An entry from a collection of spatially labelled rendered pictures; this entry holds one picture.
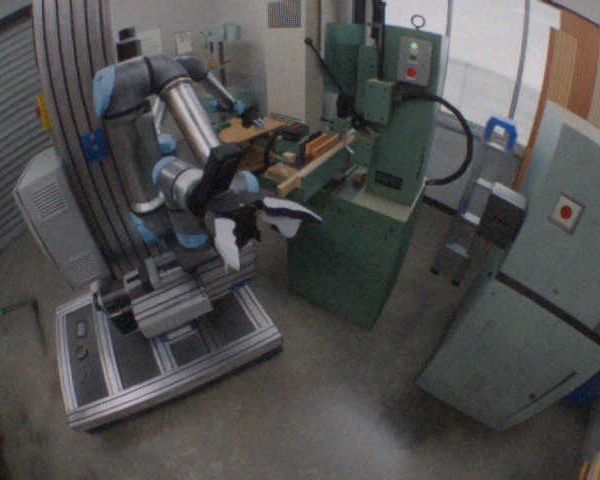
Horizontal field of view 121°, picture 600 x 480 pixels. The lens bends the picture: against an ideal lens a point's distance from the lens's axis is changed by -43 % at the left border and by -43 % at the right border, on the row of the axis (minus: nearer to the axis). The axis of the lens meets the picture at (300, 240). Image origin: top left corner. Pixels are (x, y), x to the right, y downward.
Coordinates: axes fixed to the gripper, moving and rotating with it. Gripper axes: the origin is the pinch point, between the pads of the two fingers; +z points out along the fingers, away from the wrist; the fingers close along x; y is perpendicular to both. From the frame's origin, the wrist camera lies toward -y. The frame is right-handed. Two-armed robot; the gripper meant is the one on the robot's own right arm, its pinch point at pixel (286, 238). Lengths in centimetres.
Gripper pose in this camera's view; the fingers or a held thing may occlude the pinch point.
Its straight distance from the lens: 37.6
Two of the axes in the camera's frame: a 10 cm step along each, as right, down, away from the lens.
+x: -6.6, 3.9, -6.4
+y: -0.9, 8.0, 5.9
